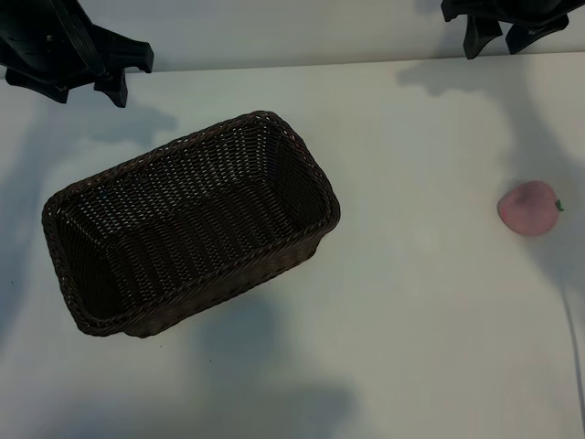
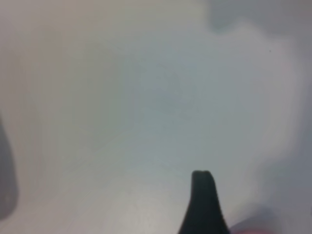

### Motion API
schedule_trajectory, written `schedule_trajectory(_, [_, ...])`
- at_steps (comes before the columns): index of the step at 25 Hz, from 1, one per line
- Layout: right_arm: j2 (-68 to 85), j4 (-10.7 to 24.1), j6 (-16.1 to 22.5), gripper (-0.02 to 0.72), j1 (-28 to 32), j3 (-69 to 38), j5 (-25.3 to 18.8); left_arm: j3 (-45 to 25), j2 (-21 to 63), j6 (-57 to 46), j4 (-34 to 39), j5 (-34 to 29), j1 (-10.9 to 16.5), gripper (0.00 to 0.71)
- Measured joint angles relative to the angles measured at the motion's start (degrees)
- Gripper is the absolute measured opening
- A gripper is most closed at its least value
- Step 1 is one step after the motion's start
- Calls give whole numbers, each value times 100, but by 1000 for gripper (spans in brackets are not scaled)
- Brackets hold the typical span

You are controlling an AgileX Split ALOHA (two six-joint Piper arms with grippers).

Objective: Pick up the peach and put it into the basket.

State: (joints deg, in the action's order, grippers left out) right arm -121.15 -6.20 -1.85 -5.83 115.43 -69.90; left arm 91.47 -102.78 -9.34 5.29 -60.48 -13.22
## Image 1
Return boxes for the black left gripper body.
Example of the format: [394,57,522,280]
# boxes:
[0,0,100,91]

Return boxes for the dark brown wicker basket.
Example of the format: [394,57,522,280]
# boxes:
[41,109,342,339]

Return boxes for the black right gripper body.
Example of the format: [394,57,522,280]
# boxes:
[465,0,570,27]

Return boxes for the black right wrist camera housing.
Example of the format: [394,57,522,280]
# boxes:
[441,0,472,24]

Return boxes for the black left wrist camera housing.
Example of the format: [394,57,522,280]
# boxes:
[89,25,154,74]

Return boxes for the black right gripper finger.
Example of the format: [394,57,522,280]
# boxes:
[504,16,569,54]
[463,17,505,61]

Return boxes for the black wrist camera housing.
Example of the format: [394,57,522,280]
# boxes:
[89,25,154,74]
[441,0,472,24]

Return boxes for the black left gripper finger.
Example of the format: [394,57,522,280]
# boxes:
[4,67,70,105]
[93,71,130,109]

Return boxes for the pink peach with green leaf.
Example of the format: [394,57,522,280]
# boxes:
[496,180,566,238]

